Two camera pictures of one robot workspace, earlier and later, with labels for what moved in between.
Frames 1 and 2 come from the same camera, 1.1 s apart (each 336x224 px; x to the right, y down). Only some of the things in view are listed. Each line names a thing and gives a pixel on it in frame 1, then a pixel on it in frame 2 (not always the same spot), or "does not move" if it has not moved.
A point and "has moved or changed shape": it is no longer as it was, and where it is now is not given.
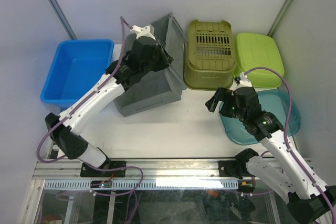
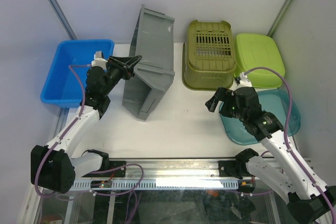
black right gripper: (221, 93) does not move
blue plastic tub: (76, 65) does not move
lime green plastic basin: (253, 50) does not move
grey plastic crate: (161, 87) has moved or changed shape
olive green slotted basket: (209, 62) does not move
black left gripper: (166, 59) → (126, 65)
